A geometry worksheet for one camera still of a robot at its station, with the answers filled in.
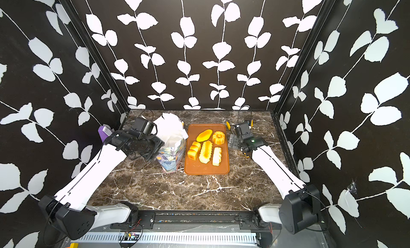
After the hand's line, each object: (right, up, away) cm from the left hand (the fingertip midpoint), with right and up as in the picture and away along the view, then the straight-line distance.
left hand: (165, 144), depth 75 cm
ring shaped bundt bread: (+27, +1, +26) cm, 37 cm away
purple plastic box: (-37, +5, +10) cm, 39 cm away
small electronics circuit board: (-14, -41, -5) cm, 44 cm away
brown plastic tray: (+14, -16, +16) cm, 27 cm away
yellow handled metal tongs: (+35, +8, +32) cm, 48 cm away
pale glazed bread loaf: (+26, -10, +16) cm, 31 cm away
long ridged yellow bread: (+19, -7, +18) cm, 27 cm away
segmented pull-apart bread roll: (+12, -6, +16) cm, 21 cm away
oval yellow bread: (+18, +3, +26) cm, 32 cm away
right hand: (+37, +2, +9) cm, 38 cm away
